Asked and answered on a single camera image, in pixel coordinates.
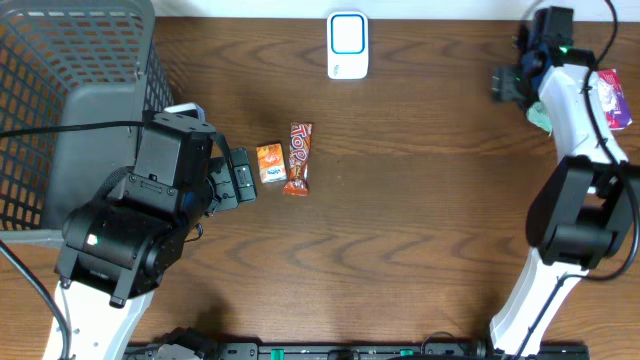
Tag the small orange juice carton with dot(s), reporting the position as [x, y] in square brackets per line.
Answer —
[271, 163]

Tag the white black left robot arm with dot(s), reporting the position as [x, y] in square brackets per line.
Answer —
[118, 245]

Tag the red Top chocolate bar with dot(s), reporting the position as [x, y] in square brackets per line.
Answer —
[299, 153]

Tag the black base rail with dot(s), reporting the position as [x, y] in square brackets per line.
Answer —
[252, 351]

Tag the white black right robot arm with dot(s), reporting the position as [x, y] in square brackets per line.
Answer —
[587, 206]

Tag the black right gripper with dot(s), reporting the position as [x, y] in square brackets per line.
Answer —
[504, 85]

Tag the mint green snack wrapper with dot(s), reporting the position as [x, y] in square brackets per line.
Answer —
[538, 116]

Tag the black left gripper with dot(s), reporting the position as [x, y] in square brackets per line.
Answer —
[240, 175]

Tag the purple snack packet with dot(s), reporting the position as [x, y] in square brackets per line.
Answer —
[612, 100]

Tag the grey plastic mesh basket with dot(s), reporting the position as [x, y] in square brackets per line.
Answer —
[76, 77]

